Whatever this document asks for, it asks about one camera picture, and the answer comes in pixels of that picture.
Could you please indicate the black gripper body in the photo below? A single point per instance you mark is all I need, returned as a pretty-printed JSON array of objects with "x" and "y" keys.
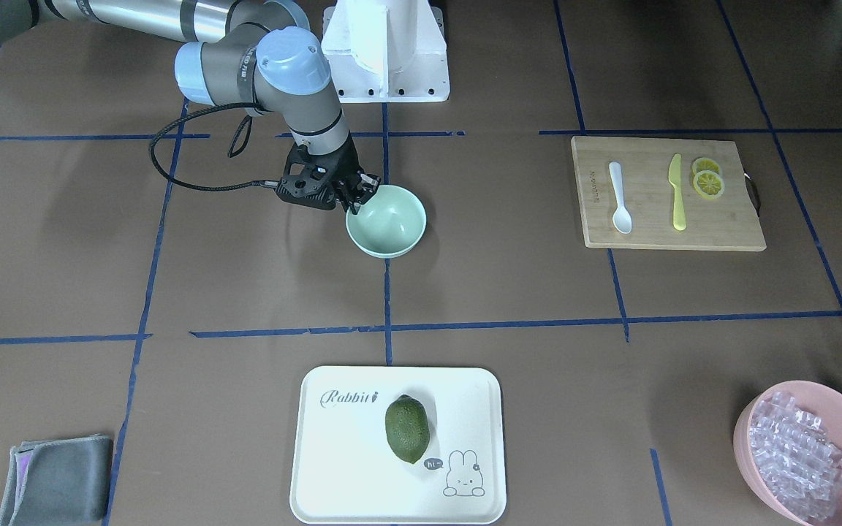
[{"x": 342, "y": 166}]

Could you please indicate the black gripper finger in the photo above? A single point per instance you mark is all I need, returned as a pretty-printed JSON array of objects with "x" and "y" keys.
[
  {"x": 367, "y": 184},
  {"x": 355, "y": 202}
]

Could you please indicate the light green bowl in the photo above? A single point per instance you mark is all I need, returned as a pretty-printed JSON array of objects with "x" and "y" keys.
[{"x": 390, "y": 224}]

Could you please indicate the white plastic spoon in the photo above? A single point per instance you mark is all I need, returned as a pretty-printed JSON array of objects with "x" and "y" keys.
[{"x": 621, "y": 218}]

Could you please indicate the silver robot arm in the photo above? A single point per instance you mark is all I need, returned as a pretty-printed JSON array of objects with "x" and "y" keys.
[{"x": 254, "y": 56}]

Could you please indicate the green avocado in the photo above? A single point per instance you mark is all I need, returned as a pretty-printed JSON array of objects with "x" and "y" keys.
[{"x": 407, "y": 429}]

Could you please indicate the white rabbit tray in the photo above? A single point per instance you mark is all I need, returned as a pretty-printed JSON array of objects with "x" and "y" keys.
[{"x": 344, "y": 471}]

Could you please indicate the yellow plastic knife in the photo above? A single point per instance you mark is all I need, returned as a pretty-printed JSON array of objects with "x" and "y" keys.
[{"x": 679, "y": 218}]

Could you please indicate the upper lemon slice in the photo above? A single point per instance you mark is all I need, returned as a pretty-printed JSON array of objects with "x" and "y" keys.
[{"x": 705, "y": 164}]

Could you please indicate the lemon slice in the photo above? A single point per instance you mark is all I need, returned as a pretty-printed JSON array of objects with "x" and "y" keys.
[
  {"x": 708, "y": 184},
  {"x": 705, "y": 164}
]

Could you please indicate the lower lemon slice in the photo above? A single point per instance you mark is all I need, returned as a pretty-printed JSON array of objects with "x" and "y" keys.
[{"x": 708, "y": 184}]

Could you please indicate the wooden cutting board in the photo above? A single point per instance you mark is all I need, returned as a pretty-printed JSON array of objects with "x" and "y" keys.
[{"x": 727, "y": 224}]

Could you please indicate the grey folded cloth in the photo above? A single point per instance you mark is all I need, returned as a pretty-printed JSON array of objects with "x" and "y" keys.
[{"x": 58, "y": 482}]

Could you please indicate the clear ice cubes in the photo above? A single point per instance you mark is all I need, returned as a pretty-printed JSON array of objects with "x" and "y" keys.
[{"x": 795, "y": 458}]

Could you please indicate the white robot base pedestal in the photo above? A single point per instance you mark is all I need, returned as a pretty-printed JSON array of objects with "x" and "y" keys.
[{"x": 387, "y": 51}]

